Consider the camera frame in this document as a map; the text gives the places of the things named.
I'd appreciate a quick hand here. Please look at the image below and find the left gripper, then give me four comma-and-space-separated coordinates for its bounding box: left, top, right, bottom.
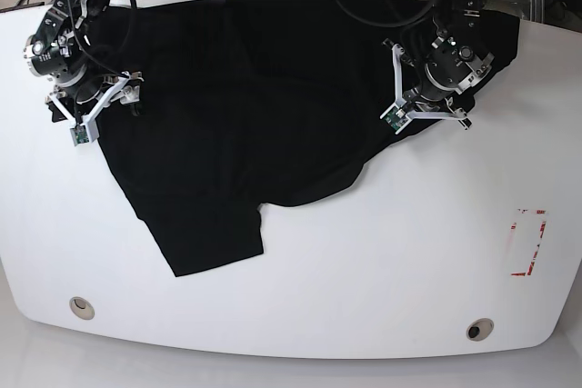
416, 33, 495, 104

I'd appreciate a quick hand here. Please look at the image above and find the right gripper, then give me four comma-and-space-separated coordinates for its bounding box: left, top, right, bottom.
24, 31, 111, 104

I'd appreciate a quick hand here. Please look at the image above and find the black t-shirt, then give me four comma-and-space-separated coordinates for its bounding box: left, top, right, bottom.
79, 0, 522, 279

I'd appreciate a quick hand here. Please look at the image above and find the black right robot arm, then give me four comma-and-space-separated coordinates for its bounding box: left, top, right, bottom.
24, 0, 142, 113

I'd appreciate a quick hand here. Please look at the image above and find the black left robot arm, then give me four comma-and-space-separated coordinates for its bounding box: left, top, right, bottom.
420, 0, 495, 102

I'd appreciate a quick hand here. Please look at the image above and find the red tape rectangle marking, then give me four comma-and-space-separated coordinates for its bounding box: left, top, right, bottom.
507, 209, 547, 277

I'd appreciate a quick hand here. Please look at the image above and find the left table grommet hole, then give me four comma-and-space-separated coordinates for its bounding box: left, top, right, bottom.
69, 297, 95, 321

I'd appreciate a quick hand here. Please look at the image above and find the table grommet hole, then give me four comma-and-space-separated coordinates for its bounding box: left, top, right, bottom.
466, 318, 495, 342
69, 297, 95, 321

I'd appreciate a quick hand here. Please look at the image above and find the right table grommet hole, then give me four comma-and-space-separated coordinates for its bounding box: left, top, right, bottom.
466, 318, 495, 342

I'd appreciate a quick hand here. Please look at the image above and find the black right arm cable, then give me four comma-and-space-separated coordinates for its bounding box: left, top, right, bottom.
58, 0, 137, 103

